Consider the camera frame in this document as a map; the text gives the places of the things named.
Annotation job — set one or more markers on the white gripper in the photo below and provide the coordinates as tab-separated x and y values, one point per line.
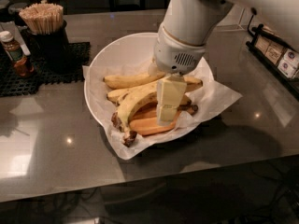
174	54

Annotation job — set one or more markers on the large yellow banana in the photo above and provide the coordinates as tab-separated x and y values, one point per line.
140	97

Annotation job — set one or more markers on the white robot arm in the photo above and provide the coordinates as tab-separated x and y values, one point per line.
187	25

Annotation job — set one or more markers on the brown-tipped lower banana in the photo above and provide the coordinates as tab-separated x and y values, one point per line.
150	112

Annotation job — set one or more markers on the upper yellow banana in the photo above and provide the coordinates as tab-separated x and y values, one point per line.
121	82

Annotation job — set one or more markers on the white bowl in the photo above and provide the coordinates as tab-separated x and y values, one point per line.
131	55

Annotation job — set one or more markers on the middle yellow banana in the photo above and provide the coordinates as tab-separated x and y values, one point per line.
117	96

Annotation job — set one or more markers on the white paper liner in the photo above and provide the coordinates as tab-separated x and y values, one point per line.
224	98

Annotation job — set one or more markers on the clear acrylic sign holder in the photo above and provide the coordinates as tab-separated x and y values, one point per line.
234	21

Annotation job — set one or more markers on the white creamer packets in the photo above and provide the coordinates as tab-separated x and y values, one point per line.
289	63

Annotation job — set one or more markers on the black cup holder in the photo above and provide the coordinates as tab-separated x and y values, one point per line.
55	50

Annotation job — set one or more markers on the wooden stir sticks bundle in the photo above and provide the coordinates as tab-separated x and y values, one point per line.
43	18

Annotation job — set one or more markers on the brown sauce bottle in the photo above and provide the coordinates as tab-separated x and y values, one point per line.
20	63

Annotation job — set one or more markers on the black rubber mat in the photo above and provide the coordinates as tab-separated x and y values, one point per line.
13	85

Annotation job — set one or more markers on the dark lidded jar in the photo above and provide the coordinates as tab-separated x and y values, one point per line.
10	12

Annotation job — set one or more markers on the black wire condiment rack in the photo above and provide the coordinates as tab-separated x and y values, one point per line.
268	48

